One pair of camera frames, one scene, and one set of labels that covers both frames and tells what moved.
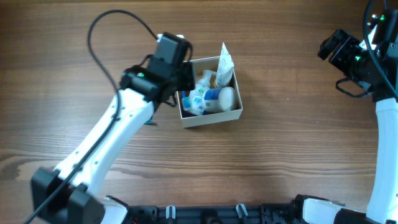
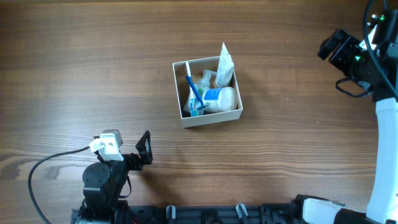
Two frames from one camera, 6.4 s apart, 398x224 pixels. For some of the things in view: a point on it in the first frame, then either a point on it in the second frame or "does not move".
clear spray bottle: x=196 y=95 does not move
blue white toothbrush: x=186 y=101 -> x=193 y=111
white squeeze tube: x=225 y=68 does not move
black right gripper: x=339 y=49 does not move
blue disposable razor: x=150 y=122 -> x=203 y=106
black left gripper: x=189 y=76 -> x=137 y=157
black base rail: x=269 y=214 does not move
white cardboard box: x=210 y=66 does not move
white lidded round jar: x=222 y=99 does not move
